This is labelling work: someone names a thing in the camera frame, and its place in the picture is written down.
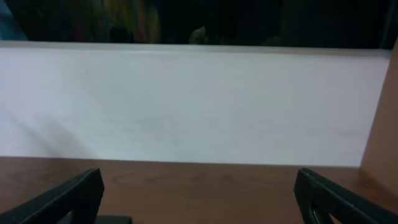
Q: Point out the dark green box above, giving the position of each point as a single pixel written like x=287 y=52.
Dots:
x=102 y=219

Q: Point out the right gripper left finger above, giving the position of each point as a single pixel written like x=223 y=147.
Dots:
x=80 y=197

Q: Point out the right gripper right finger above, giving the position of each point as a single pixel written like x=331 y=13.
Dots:
x=321 y=201

